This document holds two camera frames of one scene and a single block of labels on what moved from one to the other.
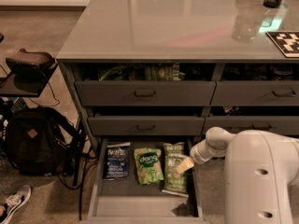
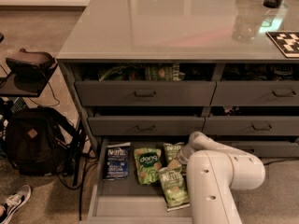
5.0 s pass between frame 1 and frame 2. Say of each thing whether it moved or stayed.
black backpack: stayed
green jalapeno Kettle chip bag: moved
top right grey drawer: stayed
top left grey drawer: stayed
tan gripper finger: moved
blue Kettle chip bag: stayed
